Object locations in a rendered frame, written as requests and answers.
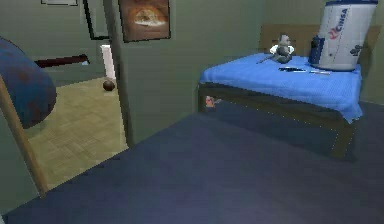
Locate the framed orange brown picture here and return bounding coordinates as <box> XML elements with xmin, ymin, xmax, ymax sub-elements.
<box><xmin>117</xmin><ymin>0</ymin><xmax>172</xmax><ymax>44</ymax></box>

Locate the bed with blue cover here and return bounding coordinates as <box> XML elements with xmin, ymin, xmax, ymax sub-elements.
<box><xmin>197</xmin><ymin>23</ymin><xmax>382</xmax><ymax>160</ymax></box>

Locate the white framed picture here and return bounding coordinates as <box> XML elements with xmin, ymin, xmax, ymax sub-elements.
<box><xmin>40</xmin><ymin>0</ymin><xmax>79</xmax><ymax>7</ymax></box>

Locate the white room door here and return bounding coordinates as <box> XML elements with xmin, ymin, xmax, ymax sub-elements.
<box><xmin>100</xmin><ymin>44</ymin><xmax>117</xmax><ymax>80</ymax></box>

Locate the dark blue rounded cushion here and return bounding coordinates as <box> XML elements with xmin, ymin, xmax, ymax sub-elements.
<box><xmin>0</xmin><ymin>35</ymin><xmax>58</xmax><ymax>130</ymax></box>

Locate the black flat phone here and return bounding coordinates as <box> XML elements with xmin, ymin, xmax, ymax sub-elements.
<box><xmin>278</xmin><ymin>66</ymin><xmax>307</xmax><ymax>73</ymax></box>

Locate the black framed picture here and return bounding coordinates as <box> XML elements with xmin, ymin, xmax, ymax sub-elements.
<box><xmin>82</xmin><ymin>0</ymin><xmax>111</xmax><ymax>41</ymax></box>

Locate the light wooden post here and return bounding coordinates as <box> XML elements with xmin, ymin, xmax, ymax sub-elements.
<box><xmin>0</xmin><ymin>75</ymin><xmax>50</xmax><ymax>199</ymax></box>

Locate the white cylinder with blue trim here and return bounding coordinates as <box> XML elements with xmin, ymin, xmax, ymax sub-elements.
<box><xmin>307</xmin><ymin>0</ymin><xmax>379</xmax><ymax>72</ymax></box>

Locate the small pink object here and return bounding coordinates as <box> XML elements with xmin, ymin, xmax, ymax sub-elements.
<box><xmin>205</xmin><ymin>95</ymin><xmax>222</xmax><ymax>109</ymax></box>

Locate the grey teddy bear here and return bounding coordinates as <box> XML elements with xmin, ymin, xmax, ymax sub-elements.
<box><xmin>256</xmin><ymin>34</ymin><xmax>296</xmax><ymax>65</ymax></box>

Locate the dark brown ball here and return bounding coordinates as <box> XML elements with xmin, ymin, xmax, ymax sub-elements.
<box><xmin>102</xmin><ymin>79</ymin><xmax>116</xmax><ymax>92</ymax></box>

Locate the dark brown low shelf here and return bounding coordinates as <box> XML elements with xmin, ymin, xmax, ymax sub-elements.
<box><xmin>34</xmin><ymin>54</ymin><xmax>90</xmax><ymax>69</ymax></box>

